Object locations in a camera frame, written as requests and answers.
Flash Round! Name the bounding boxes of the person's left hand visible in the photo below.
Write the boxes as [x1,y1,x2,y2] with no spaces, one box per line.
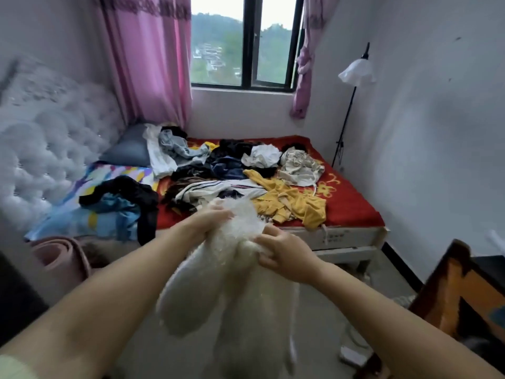
[177,203,235,250]

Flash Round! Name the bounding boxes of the person's right hand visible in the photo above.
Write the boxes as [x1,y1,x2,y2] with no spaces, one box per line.
[252,225,325,285]

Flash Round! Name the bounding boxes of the pile of mixed clothes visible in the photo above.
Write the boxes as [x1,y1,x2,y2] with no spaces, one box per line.
[142,122,328,232]

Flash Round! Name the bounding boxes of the white fluffy sweater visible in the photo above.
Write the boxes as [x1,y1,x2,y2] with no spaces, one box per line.
[155,197,301,379]

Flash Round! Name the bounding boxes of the black garment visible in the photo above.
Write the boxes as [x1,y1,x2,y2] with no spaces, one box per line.
[79,176,160,245]

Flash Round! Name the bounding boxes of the blue garment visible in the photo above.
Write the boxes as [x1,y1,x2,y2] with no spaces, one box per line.
[67,193,143,242]

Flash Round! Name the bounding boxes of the person's left forearm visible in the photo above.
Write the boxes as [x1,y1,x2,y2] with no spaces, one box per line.
[0,225,198,379]

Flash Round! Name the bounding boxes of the person's right forearm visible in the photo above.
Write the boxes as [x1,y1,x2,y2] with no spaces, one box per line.
[308,260,505,379]

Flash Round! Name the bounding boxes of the white bed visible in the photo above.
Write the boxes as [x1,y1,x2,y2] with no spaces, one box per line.
[0,55,389,275]

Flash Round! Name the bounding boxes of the red bedsheet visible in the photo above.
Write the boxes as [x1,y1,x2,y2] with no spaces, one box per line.
[154,135,386,231]

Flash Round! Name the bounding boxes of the grey pillow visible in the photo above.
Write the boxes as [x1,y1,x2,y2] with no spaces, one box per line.
[98,122,155,168]

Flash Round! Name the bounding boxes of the colourful patterned pillow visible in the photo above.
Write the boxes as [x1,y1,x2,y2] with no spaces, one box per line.
[27,162,159,242]

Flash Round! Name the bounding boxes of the pink rolled mat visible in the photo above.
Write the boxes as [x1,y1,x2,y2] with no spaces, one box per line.
[30,236,94,293]

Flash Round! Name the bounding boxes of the wooden chair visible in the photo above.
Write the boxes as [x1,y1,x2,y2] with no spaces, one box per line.
[355,239,505,379]

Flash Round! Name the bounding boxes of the white tufted headboard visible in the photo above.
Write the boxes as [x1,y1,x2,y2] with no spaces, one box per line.
[0,55,127,234]

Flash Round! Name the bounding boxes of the wide pink curtain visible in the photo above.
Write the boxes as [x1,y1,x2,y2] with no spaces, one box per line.
[93,0,194,131]

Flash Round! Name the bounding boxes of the black framed window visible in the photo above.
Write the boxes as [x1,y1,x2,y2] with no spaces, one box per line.
[189,0,305,93]

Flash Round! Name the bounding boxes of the tied pink curtain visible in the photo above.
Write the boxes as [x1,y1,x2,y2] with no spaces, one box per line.
[290,0,332,119]

